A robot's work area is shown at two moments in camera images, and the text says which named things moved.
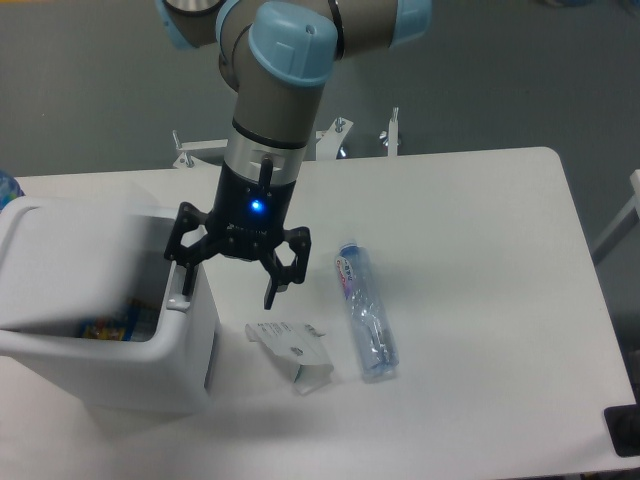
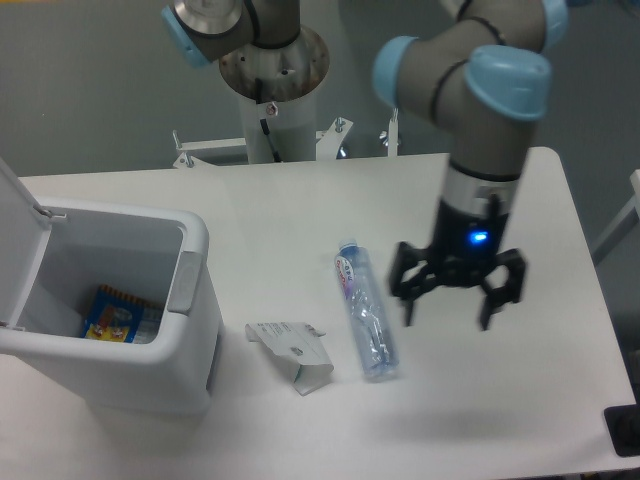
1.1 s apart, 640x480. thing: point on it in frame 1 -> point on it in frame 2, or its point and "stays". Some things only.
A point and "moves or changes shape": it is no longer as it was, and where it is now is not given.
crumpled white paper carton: (303, 345) stays
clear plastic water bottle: (371, 332) stays
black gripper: (245, 221) -> (463, 244)
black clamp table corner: (623, 424) stays
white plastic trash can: (92, 313) moves or changes shape
